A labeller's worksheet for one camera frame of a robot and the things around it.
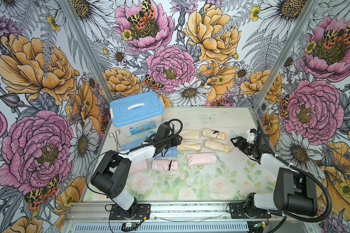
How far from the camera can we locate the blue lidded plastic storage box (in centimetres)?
94

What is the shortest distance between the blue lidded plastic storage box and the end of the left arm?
248mm

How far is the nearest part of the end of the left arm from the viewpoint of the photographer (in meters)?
0.67
